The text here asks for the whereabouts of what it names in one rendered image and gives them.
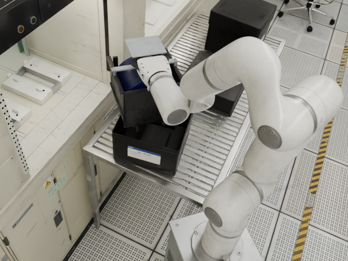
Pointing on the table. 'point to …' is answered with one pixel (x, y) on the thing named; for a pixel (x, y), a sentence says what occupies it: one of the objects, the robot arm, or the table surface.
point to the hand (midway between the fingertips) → (145, 51)
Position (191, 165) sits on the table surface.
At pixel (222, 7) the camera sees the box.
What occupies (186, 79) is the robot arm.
